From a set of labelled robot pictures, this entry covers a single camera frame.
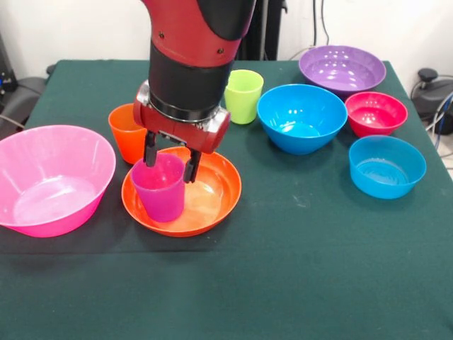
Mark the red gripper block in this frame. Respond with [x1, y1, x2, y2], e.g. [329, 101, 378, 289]
[132, 98, 231, 184]

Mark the green cup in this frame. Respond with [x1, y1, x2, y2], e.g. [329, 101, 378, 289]
[224, 69, 265, 125]

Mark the large pink bowl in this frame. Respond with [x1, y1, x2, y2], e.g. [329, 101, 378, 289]
[0, 124, 117, 238]

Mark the orange bowl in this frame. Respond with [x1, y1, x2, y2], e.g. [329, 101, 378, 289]
[121, 144, 243, 237]

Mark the purple bowl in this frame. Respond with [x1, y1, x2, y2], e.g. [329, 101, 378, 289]
[298, 45, 387, 100]

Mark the large blue bowl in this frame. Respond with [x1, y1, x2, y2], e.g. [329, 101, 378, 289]
[256, 84, 348, 155]

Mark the purple cup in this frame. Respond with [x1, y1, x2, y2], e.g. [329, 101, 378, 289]
[130, 153, 186, 223]

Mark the tangle of cables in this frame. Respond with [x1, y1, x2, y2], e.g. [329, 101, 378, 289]
[424, 90, 453, 157]

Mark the small blue bowl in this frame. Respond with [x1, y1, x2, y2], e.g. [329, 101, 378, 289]
[348, 135, 428, 200]

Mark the dark green table cloth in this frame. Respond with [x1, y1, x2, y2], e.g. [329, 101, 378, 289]
[0, 59, 453, 340]

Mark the orange cup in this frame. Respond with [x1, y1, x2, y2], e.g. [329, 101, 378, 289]
[108, 103, 148, 164]

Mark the small magenta bowl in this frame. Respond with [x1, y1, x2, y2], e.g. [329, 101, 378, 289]
[345, 91, 408, 138]

